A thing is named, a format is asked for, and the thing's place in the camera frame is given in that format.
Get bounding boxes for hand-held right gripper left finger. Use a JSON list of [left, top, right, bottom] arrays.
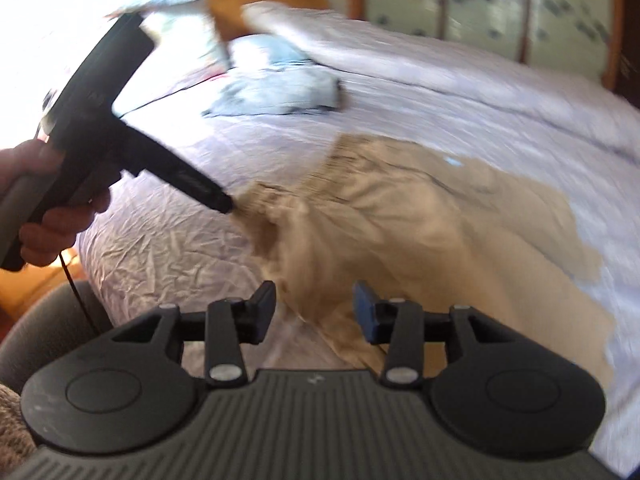
[[111, 281, 277, 389]]

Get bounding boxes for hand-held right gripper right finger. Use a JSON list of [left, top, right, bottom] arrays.
[[352, 281, 518, 389]]

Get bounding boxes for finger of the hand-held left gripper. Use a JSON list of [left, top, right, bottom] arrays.
[[120, 117, 235, 214]]

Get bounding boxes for beige pants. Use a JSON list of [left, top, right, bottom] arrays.
[[231, 132, 617, 386]]

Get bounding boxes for person's left hand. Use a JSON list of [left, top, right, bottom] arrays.
[[0, 137, 112, 267]]

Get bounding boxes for blue crumpled cloth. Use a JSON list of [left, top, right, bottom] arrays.
[[200, 62, 347, 119]]

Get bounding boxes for pale blue floral pillow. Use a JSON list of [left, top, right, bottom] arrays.
[[227, 35, 315, 72]]

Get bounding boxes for brown fuzzy cloth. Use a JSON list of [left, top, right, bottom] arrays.
[[0, 384, 37, 468]]

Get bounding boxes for wooden wardrobe with glass doors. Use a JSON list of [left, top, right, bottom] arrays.
[[347, 0, 627, 95]]

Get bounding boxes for thin black cable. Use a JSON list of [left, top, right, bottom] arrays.
[[120, 75, 218, 113]]

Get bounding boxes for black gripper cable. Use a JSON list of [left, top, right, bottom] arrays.
[[57, 251, 101, 336]]

